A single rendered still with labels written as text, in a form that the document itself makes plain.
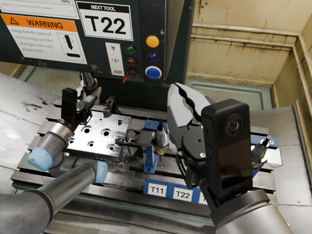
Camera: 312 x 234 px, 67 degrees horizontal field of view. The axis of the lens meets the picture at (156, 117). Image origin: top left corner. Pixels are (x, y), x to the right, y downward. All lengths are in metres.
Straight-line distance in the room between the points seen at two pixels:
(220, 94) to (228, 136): 1.65
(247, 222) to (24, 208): 0.42
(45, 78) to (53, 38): 1.63
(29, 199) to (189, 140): 0.38
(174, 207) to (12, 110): 1.24
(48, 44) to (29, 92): 1.33
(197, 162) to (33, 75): 2.04
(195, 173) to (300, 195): 1.05
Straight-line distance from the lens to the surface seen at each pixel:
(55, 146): 0.83
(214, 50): 1.75
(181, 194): 1.05
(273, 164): 0.88
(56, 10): 0.51
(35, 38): 0.58
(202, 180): 0.34
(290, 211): 1.31
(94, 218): 1.26
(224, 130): 0.24
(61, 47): 0.56
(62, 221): 1.33
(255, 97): 1.96
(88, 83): 0.91
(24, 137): 1.71
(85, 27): 0.50
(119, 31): 0.48
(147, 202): 1.08
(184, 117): 0.33
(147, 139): 0.84
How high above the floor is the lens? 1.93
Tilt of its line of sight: 53 degrees down
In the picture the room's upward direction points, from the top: 1 degrees counter-clockwise
